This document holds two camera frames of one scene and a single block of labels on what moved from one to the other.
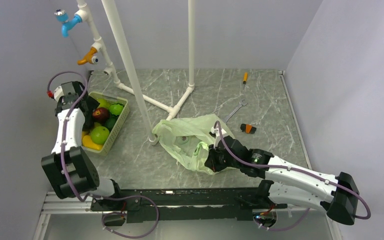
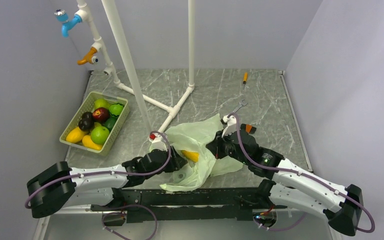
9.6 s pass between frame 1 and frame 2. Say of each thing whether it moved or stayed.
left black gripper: moved
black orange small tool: stayed
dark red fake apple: stayed
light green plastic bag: moved
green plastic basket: stayed
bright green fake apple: stayed
